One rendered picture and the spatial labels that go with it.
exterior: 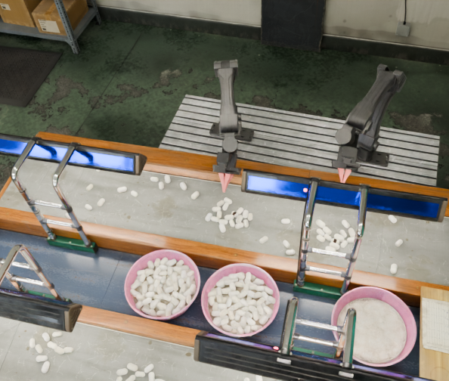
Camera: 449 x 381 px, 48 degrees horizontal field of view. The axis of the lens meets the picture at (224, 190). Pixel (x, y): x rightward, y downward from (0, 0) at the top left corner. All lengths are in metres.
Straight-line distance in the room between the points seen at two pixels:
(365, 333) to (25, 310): 1.05
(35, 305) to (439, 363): 1.19
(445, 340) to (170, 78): 2.62
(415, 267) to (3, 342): 1.44
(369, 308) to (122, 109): 2.31
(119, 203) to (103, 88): 1.80
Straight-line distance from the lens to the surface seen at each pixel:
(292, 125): 2.34
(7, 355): 1.89
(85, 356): 1.79
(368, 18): 3.71
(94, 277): 1.98
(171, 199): 2.02
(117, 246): 1.98
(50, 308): 1.47
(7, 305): 1.55
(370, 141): 2.11
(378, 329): 1.77
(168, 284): 1.82
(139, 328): 1.75
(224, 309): 1.75
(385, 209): 1.61
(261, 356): 1.31
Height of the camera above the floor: 2.34
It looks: 53 degrees down
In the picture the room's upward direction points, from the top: 6 degrees counter-clockwise
